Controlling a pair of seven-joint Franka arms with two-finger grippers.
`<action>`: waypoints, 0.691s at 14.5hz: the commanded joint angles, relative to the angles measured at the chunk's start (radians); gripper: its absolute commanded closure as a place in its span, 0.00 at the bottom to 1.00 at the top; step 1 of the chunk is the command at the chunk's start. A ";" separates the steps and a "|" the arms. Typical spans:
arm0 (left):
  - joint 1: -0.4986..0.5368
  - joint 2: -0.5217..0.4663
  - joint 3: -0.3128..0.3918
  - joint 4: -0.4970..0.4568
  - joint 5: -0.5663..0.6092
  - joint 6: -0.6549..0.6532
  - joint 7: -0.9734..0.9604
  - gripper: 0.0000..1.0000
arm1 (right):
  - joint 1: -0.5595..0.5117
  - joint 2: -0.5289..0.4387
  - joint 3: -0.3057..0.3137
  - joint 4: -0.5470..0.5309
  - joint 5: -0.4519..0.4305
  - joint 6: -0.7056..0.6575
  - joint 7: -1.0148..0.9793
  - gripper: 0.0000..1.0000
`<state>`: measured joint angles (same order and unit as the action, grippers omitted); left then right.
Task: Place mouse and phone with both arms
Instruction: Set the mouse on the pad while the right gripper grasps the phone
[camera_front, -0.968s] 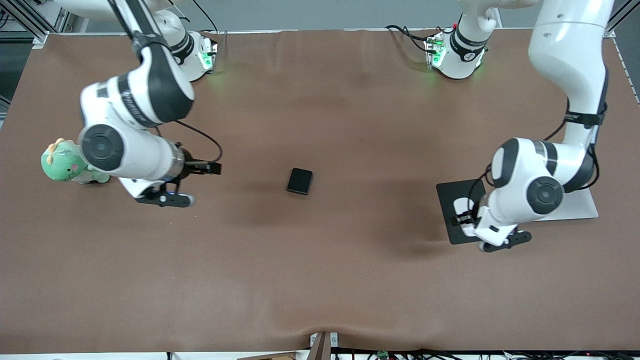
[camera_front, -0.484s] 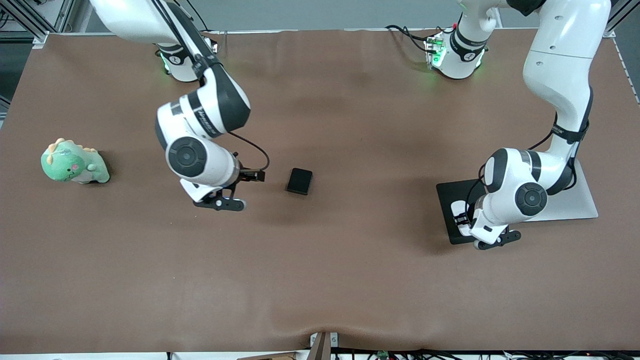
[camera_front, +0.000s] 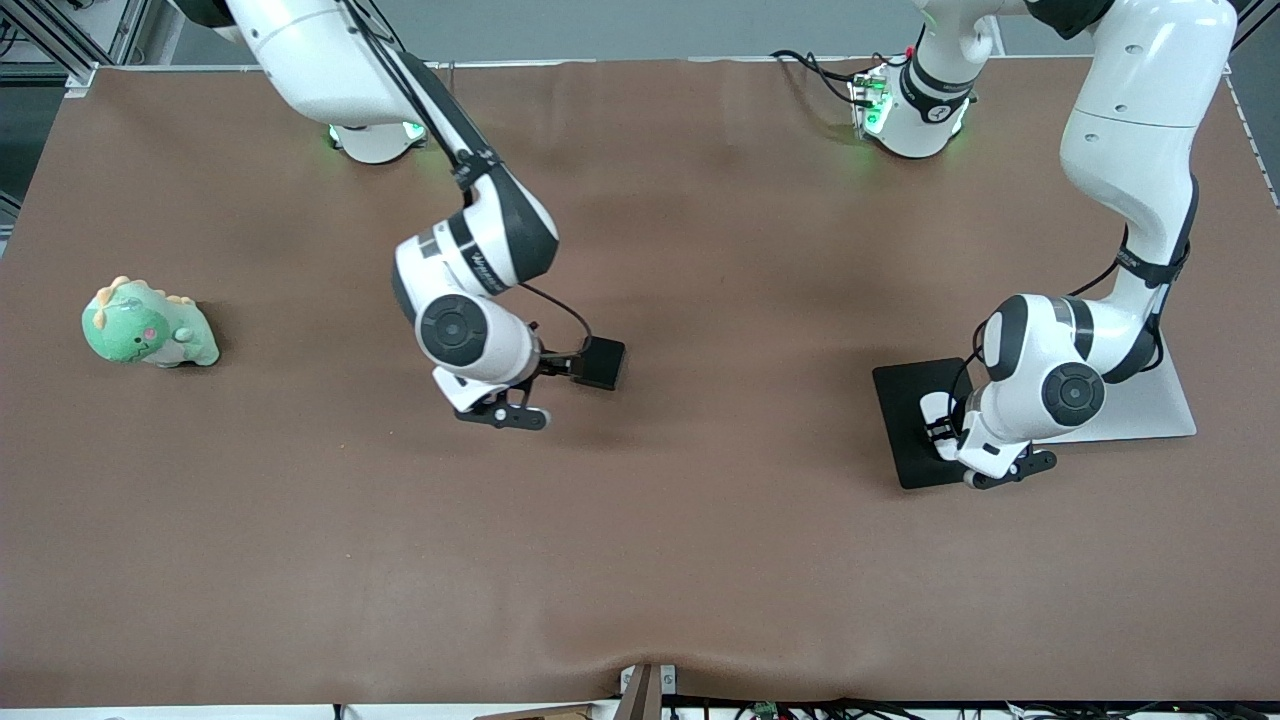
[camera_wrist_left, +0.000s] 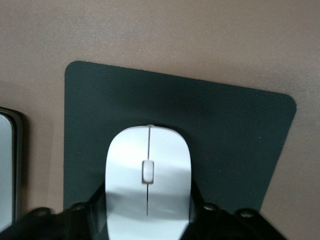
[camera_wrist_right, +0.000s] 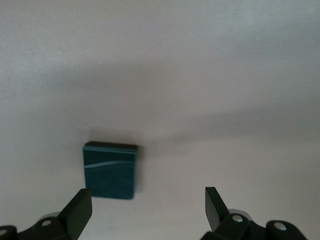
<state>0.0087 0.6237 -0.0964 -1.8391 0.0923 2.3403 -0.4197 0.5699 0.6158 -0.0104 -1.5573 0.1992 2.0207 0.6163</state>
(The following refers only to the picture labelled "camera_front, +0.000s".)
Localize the white computer mouse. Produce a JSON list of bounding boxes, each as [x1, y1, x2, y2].
[[919, 391, 961, 461]]

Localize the black mouse pad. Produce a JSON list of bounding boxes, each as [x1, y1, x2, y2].
[[872, 357, 986, 491]]

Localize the white flat plate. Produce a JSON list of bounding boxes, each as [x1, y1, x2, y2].
[[1040, 330, 1198, 444]]

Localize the brown table cover mat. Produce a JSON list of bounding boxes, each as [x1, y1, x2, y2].
[[0, 57, 1280, 709]]

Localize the green lit connector box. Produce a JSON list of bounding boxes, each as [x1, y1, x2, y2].
[[848, 68, 896, 136]]

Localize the green dinosaur plush toy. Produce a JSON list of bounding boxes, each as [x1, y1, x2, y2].
[[82, 276, 221, 369]]

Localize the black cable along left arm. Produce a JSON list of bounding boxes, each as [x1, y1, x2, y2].
[[1068, 175, 1201, 386]]

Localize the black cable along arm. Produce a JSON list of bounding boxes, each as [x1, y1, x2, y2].
[[1068, 175, 1201, 386], [340, 0, 501, 191]]

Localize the metal table edge bracket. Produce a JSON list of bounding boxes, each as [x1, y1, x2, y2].
[[618, 663, 679, 720]]

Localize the black cable along right arm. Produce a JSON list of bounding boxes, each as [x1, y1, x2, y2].
[[340, 0, 501, 191]]

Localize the black cables at arm base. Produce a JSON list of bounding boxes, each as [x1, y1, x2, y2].
[[770, 48, 906, 106]]

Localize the aluminium frame profile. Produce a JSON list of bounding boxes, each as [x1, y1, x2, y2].
[[0, 0, 151, 96]]

